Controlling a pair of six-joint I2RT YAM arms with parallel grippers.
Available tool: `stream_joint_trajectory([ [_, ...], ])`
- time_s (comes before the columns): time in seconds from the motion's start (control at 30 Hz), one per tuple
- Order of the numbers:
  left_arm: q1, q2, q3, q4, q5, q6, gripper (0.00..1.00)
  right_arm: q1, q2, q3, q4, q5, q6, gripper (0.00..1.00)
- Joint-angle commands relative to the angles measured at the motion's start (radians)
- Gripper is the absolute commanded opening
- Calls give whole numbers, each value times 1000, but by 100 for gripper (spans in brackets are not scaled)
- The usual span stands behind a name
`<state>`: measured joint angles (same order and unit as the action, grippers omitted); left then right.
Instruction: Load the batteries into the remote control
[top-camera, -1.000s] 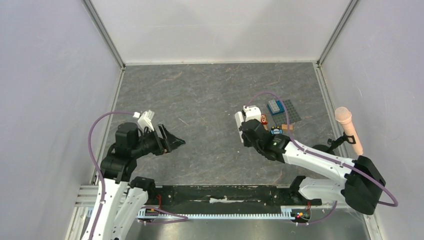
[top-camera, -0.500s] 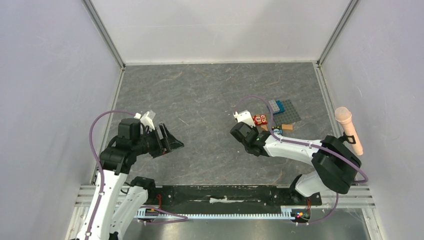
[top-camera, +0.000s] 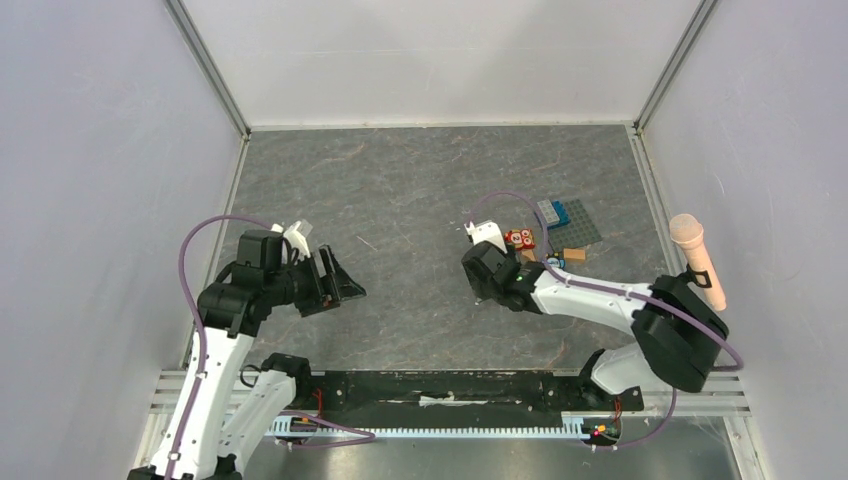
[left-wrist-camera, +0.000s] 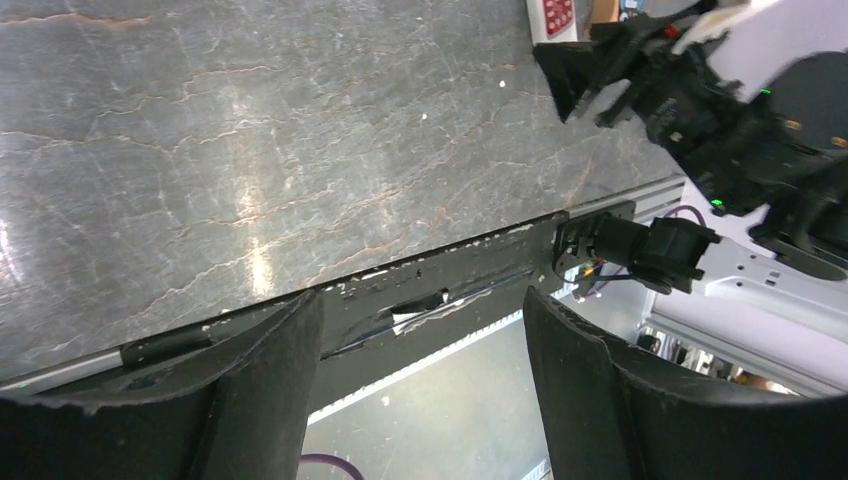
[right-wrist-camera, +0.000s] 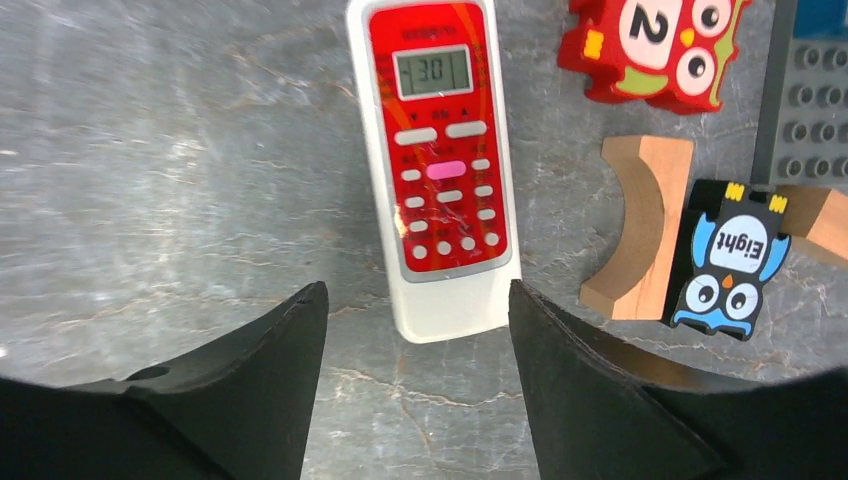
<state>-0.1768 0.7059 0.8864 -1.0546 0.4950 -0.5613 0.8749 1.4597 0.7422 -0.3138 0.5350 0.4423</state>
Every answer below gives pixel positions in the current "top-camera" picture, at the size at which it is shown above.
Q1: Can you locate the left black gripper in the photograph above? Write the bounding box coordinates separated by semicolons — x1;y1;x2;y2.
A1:
266;243;366;317

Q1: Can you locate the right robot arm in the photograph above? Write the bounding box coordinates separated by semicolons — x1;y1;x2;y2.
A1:
461;241;729;408

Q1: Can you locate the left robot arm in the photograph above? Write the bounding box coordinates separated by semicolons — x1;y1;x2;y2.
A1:
128;221;366;479

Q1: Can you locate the red owl number block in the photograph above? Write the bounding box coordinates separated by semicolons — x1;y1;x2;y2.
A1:
504;228;536;251

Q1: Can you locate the blue owl number block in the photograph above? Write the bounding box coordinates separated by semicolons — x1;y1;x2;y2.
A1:
546;254;566;269

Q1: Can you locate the grey lego brick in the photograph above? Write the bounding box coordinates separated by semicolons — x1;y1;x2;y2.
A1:
537;200;561;226

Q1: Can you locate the blue lego brick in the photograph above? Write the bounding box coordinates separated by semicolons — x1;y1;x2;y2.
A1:
545;200;570;230

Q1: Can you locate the grey lego baseplate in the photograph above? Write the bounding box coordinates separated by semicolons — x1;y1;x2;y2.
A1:
548;199;602;251

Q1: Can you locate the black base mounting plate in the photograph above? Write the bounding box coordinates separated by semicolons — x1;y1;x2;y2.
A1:
291;370;645;428

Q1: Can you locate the black microphone stand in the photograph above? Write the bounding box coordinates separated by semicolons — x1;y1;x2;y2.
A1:
679;264;713;290

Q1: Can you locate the pink microphone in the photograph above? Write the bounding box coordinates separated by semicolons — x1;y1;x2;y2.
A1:
669;214;727;312

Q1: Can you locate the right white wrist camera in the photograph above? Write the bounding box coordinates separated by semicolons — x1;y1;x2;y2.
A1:
464;220;507;253

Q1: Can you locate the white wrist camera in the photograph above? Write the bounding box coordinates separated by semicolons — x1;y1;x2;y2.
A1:
464;220;507;253
271;220;313;263

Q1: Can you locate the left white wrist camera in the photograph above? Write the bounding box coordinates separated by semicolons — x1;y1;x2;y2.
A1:
271;220;313;263

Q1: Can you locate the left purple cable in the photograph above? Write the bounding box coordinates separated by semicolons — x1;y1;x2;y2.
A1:
164;214;378;480

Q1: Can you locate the purple cable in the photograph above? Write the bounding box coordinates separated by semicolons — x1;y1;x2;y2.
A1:
164;214;378;480
466;192;745;452

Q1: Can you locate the white slotted cable duct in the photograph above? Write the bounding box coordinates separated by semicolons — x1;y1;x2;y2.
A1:
265;415;621;441

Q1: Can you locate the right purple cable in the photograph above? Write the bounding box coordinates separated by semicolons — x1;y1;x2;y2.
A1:
466;192;745;452

